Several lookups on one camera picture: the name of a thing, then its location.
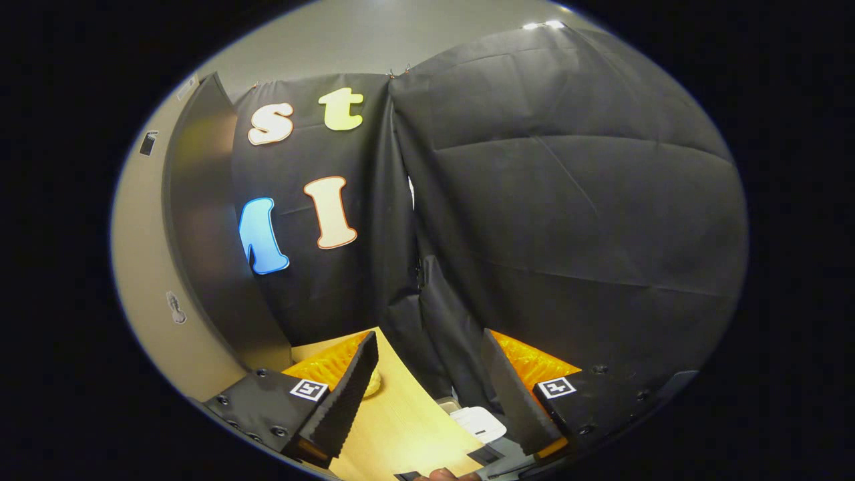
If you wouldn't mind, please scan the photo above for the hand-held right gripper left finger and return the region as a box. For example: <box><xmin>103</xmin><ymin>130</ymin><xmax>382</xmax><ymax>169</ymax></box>
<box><xmin>200</xmin><ymin>329</ymin><xmax>380</xmax><ymax>468</ymax></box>

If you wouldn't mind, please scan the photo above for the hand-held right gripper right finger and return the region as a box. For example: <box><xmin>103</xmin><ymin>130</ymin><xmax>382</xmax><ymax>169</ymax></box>
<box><xmin>481</xmin><ymin>327</ymin><xmax>671</xmax><ymax>468</ymax></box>

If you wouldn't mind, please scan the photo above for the dark grey cabinet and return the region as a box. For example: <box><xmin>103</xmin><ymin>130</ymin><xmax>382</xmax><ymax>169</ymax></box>
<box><xmin>162</xmin><ymin>71</ymin><xmax>295</xmax><ymax>373</ymax></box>

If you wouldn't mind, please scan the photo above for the white rectangular device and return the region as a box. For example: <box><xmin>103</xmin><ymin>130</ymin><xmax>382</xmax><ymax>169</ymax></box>
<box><xmin>451</xmin><ymin>406</ymin><xmax>507</xmax><ymax>445</ymax></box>

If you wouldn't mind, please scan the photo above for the black backdrop cloth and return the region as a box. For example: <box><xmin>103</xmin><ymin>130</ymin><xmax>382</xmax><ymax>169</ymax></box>
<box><xmin>230</xmin><ymin>23</ymin><xmax>749</xmax><ymax>415</ymax></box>

